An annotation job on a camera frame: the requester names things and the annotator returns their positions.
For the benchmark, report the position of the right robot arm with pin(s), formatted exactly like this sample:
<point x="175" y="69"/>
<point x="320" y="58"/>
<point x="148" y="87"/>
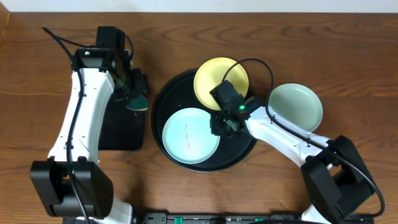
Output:
<point x="336" y="178"/>

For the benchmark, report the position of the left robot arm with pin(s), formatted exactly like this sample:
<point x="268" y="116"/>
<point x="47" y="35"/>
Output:
<point x="70" y="183"/>

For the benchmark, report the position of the green yellow sponge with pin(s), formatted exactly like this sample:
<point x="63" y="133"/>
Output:
<point x="138" y="103"/>

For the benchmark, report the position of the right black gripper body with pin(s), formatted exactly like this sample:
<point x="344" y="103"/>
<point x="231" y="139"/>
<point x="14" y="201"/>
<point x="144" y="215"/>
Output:
<point x="219" y="126"/>

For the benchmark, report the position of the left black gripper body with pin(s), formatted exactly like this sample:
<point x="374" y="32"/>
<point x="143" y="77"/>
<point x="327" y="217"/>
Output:
<point x="130" y="84"/>

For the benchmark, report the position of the light blue plate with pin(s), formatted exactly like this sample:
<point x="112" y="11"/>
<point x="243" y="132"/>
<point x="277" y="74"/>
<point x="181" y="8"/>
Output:
<point x="298" y="104"/>
<point x="187" y="136"/>

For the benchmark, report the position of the round black tray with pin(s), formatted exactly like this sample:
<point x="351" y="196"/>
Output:
<point x="179" y="94"/>

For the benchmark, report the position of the rectangular black tray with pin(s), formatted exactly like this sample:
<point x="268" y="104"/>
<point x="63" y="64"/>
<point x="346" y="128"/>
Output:
<point x="122" y="129"/>

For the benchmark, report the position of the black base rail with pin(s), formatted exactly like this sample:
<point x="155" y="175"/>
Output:
<point x="163" y="218"/>

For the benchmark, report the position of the yellow plate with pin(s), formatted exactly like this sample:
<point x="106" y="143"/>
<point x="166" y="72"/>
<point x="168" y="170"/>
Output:
<point x="211" y="74"/>

